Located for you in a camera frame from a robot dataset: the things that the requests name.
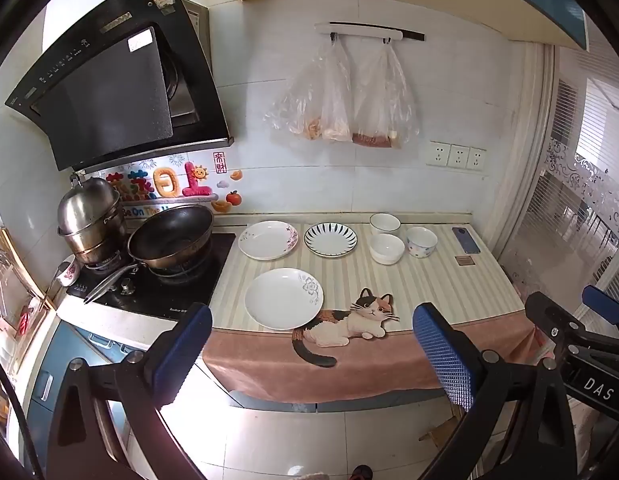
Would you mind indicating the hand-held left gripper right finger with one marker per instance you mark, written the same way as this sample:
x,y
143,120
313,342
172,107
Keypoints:
x,y
444,360

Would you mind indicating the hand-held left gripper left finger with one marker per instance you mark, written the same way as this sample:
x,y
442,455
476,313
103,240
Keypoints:
x,y
182,355

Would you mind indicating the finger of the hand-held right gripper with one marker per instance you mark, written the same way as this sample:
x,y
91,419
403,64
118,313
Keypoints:
x,y
549,316
603,306

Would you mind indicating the blue rim printed bowl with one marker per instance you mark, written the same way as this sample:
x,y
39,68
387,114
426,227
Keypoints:
x,y
422,242

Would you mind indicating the white pink floral bowl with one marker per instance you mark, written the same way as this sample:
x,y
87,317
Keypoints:
x,y
387,250

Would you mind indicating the white dark rim bowl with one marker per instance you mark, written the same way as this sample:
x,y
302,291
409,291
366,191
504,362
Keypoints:
x,y
384,222

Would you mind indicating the black glass gas stove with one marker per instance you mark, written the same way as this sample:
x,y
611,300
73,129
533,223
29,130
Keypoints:
x,y
189,290

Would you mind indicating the striped cat print counter mat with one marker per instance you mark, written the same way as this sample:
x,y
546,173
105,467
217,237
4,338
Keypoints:
x,y
429,285

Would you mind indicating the small brown card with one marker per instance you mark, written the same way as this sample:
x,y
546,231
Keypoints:
x,y
464,260

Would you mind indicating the blue smartphone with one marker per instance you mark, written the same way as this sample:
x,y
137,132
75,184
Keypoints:
x,y
466,240

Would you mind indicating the patterned sliding glass door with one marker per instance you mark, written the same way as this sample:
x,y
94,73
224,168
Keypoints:
x,y
564,200

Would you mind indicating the white grey flower plate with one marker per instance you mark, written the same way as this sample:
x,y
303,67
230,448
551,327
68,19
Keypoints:
x,y
282,300

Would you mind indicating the black wok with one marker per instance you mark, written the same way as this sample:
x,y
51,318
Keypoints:
x,y
172,232

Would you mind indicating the blue base cabinet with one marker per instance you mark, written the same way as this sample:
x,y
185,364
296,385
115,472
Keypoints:
x,y
54,360

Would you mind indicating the stainless steel pot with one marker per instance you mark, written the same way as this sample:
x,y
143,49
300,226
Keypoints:
x,y
97,245

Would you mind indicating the small red floral bowl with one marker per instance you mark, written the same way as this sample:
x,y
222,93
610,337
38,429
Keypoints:
x,y
68,272

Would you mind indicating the white pink floral edge plate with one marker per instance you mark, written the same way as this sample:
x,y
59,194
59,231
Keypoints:
x,y
267,241

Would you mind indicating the white dark striped rim plate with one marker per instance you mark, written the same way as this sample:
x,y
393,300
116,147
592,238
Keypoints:
x,y
331,239

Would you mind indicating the domed steel pot lid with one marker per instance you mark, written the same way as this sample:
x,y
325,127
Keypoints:
x,y
87,205

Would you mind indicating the wooden stick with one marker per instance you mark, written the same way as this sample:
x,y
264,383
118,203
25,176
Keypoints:
x,y
24,270

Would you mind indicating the clear plastic bag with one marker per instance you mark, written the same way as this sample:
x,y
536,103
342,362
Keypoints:
x,y
314,100
384,105

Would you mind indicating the black range hood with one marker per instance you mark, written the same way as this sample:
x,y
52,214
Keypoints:
x,y
99,95

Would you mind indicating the colourful wall stickers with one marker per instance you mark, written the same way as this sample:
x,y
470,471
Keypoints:
x,y
184,182

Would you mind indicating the white wall power outlet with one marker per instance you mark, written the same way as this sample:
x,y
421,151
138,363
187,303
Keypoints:
x,y
438,153
459,156
476,158

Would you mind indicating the white wall hook rail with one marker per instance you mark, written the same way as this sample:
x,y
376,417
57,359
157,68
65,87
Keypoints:
x,y
364,31

